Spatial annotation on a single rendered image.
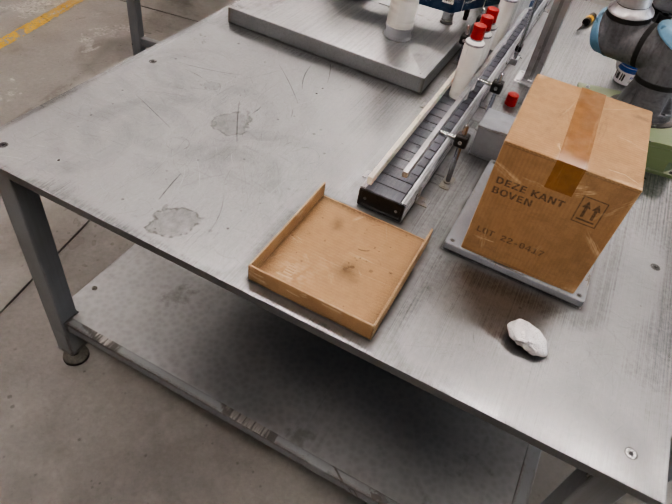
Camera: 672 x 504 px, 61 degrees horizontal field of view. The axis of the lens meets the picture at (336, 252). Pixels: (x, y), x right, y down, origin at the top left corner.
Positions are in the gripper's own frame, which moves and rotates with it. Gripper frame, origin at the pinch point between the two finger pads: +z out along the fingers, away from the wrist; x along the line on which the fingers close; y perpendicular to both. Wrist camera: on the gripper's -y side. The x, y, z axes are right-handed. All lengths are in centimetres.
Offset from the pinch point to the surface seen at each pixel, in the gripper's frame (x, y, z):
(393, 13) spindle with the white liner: -76, 25, -8
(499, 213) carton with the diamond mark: -36, 106, -8
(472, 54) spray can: -50, 52, -13
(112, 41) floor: -248, -73, 88
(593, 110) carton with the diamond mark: -24, 86, -23
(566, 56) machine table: -18.9, -8.5, 5.1
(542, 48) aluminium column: -30.5, 18.0, -5.9
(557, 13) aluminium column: -30.3, 18.1, -16.6
